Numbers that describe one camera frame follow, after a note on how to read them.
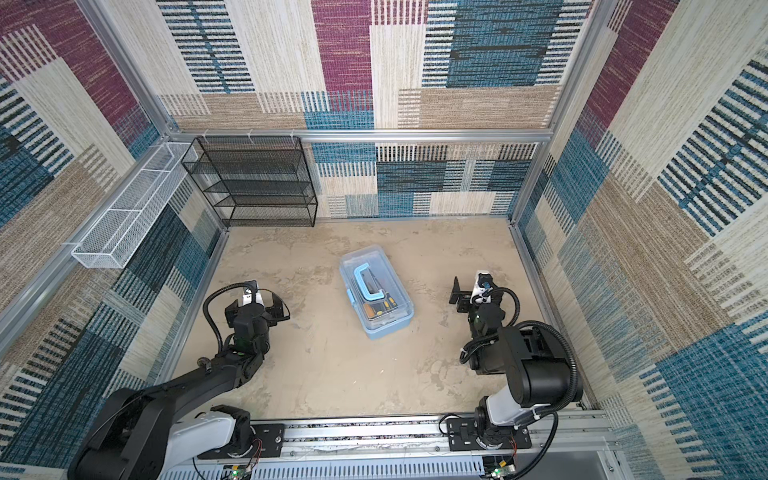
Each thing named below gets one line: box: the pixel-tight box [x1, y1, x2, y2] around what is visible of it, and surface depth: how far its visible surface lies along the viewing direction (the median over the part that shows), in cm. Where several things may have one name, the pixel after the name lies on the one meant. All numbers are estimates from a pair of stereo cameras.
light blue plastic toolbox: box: [339, 244, 415, 341], surface depth 89 cm
